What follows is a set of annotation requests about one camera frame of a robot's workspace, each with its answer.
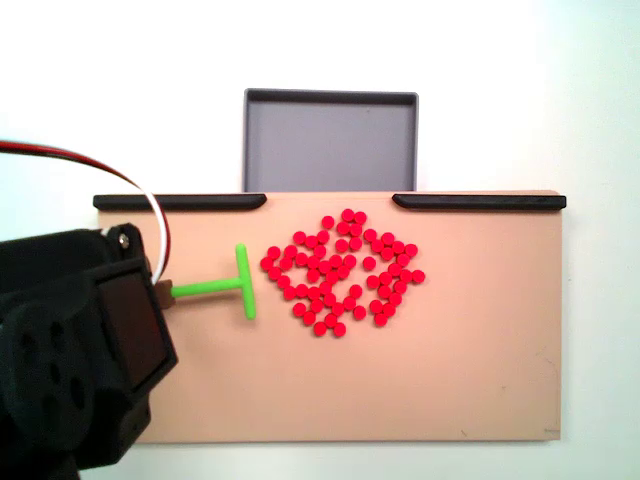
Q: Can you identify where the green T-shaped pusher tool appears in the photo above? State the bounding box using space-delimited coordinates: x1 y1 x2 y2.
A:
158 242 259 320

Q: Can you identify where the red white black gripper cable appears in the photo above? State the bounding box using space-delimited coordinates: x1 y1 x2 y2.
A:
0 141 175 281

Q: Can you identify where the black edge guard strip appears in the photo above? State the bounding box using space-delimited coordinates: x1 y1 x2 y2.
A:
391 193 568 212
92 193 268 212

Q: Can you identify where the red cylinder granules heap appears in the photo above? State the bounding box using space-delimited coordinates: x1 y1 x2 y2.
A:
260 208 427 338

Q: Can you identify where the beige flat board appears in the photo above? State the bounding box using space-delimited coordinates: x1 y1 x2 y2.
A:
95 188 566 445

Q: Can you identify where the grey shallow tray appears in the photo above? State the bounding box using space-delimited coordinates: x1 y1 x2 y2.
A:
243 88 420 194

